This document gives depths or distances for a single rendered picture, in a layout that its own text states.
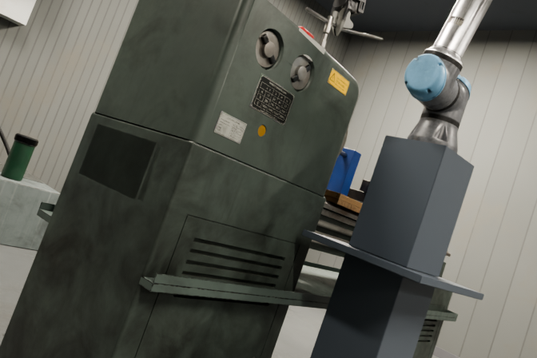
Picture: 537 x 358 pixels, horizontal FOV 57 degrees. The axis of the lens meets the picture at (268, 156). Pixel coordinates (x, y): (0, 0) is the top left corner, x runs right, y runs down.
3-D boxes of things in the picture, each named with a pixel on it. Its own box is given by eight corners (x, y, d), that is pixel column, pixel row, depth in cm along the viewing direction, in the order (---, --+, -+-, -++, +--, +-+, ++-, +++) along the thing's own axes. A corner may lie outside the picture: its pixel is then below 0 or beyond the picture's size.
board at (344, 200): (336, 204, 178) (340, 193, 178) (264, 180, 202) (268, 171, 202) (374, 219, 200) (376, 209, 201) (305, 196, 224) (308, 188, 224)
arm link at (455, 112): (465, 129, 151) (479, 88, 152) (451, 114, 140) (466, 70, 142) (428, 123, 158) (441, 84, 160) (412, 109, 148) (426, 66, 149)
